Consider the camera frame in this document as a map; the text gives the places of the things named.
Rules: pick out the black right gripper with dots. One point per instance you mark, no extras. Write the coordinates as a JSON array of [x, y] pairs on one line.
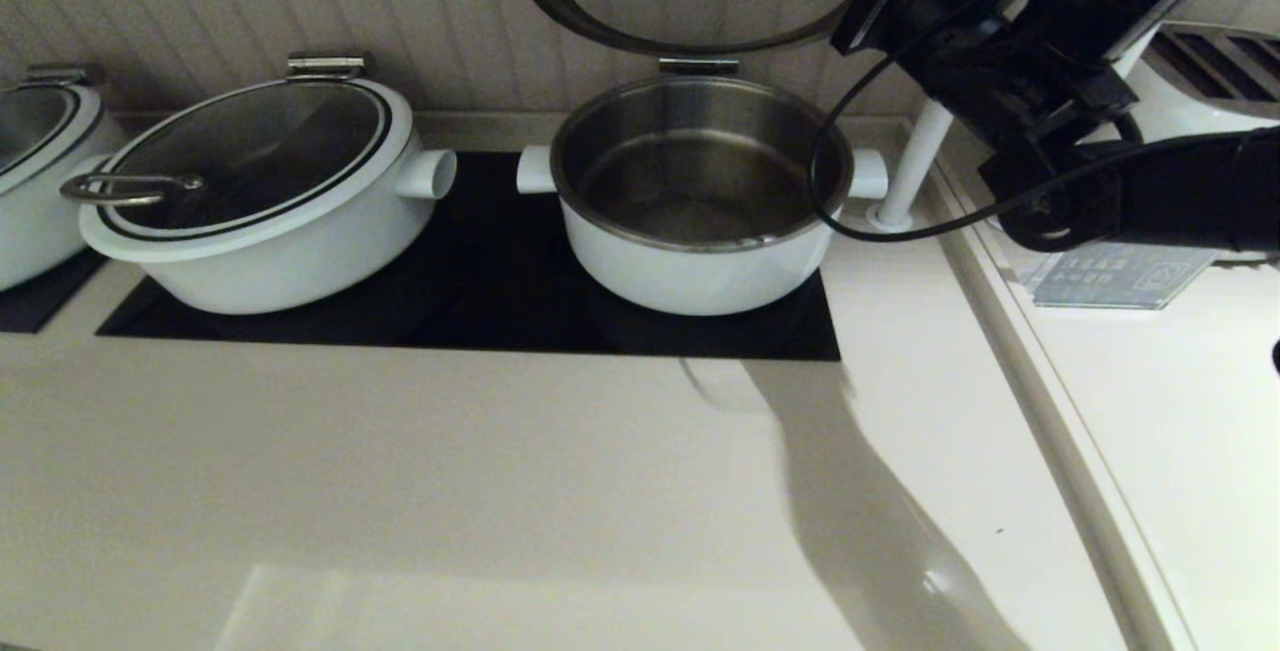
[[950, 16]]

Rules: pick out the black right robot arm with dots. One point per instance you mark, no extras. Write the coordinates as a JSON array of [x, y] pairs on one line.
[[1180, 191]]

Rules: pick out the white pot steel interior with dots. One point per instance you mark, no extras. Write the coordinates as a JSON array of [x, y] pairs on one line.
[[290, 271], [700, 281], [40, 241]]

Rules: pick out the white retro toaster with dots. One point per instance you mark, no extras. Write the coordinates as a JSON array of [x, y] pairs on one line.
[[1230, 91]]

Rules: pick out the clear acrylic sign holder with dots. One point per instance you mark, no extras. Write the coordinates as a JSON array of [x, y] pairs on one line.
[[1120, 276]]

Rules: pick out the large black induction cooktop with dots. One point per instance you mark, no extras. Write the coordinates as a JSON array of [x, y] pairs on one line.
[[480, 261]]

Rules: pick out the small black induction cooktop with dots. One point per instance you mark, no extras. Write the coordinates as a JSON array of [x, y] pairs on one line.
[[40, 306]]

